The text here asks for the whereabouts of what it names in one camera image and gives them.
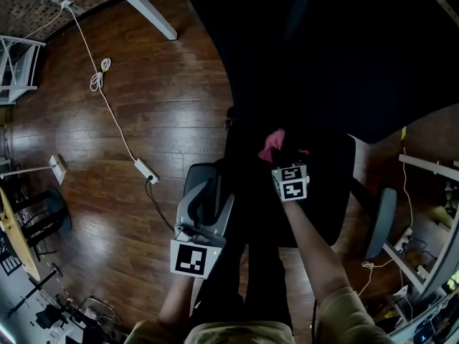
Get white metal shelf rack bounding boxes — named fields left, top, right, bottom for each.
left=0, top=34, right=47, bottom=105

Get pink cloth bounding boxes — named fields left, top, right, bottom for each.
left=257, top=128, right=311, bottom=165

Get white power strip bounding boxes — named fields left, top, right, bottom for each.
left=393, top=226, right=414, bottom=253
left=133, top=158, right=161, bottom=186

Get round wooden table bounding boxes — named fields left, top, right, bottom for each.
left=0, top=186, right=42, bottom=282

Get person's right forearm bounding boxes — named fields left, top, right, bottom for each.
left=283, top=199, right=351, bottom=308

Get thin black cable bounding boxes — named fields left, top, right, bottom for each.
left=144, top=181, right=176, bottom=233

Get black mesh chair backrest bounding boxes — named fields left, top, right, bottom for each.
left=181, top=0, right=459, bottom=145

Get white floor lamp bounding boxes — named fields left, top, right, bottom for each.
left=0, top=154, right=67, bottom=186

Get black round stool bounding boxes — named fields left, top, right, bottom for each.
left=19, top=186, right=73, bottom=252

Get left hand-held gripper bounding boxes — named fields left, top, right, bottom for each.
left=169, top=177, right=236, bottom=280

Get coiled white power cable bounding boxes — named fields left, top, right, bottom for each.
left=66, top=7, right=139, bottom=163

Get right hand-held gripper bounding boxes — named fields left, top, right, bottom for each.
left=270, top=161, right=311, bottom=204

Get person's beige shirt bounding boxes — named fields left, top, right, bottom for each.
left=123, top=286, right=395, bottom=344

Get person's black trousers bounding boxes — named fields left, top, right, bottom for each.
left=189, top=242, right=295, bottom=336

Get black office chair seat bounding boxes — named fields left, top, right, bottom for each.
left=224, top=123, right=356, bottom=249

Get grey desk with white legs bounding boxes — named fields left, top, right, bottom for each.
left=382, top=153, right=459, bottom=302

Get person's left forearm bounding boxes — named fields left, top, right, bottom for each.
left=157, top=276, right=204, bottom=328

